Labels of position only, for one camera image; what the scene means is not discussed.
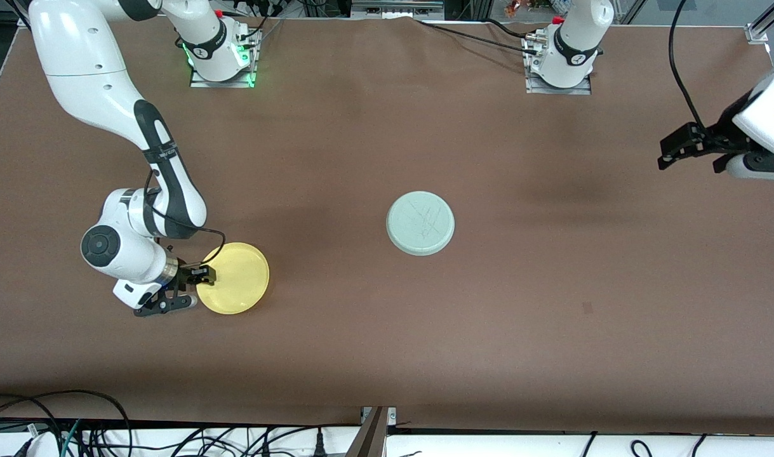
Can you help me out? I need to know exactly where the yellow round plate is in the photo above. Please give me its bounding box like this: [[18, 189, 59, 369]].
[[196, 242, 270, 315]]

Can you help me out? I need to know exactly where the pale green round plate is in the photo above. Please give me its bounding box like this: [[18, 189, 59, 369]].
[[386, 190, 456, 257]]

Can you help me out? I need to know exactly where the brown table cover sheet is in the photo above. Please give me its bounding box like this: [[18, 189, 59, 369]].
[[0, 13, 774, 427]]

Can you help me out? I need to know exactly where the aluminium profile beam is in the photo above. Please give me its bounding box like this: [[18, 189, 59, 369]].
[[345, 406, 397, 457]]

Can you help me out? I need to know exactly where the grey metal device box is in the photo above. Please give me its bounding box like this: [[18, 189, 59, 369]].
[[351, 0, 445, 18]]

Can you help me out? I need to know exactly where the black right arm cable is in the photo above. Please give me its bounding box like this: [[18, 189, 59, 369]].
[[143, 168, 227, 266]]

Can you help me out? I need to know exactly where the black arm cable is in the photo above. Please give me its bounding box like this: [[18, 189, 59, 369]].
[[143, 168, 227, 266], [669, 0, 706, 129]]

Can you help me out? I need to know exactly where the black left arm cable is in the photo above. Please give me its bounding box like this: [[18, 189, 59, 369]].
[[669, 0, 706, 129]]

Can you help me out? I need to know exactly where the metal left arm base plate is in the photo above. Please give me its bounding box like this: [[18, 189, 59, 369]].
[[523, 32, 593, 96]]

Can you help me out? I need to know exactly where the black looped floor cable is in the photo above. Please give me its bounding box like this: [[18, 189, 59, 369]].
[[0, 390, 133, 457]]

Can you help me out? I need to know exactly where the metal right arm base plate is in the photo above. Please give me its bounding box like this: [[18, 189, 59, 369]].
[[190, 29, 256, 89]]

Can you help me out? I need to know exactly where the green cable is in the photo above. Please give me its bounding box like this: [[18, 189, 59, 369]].
[[60, 419, 83, 457]]

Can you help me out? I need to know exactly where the short black table cable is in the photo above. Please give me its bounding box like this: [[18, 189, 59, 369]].
[[485, 18, 540, 39]]

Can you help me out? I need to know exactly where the long black table cable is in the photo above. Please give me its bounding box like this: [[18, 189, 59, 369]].
[[414, 18, 543, 56]]

